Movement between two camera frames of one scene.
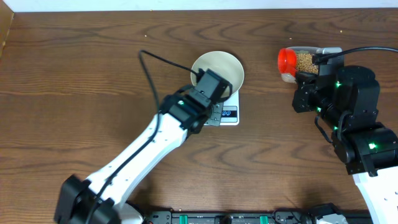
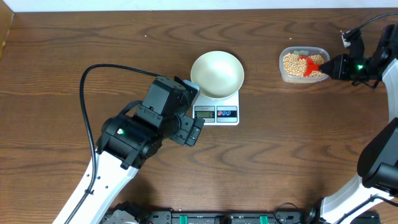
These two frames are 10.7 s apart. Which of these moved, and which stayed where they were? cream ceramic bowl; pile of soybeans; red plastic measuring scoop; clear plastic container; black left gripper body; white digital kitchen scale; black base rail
Moved: red plastic measuring scoop; black left gripper body; pile of soybeans
Stayed: cream ceramic bowl; white digital kitchen scale; clear plastic container; black base rail
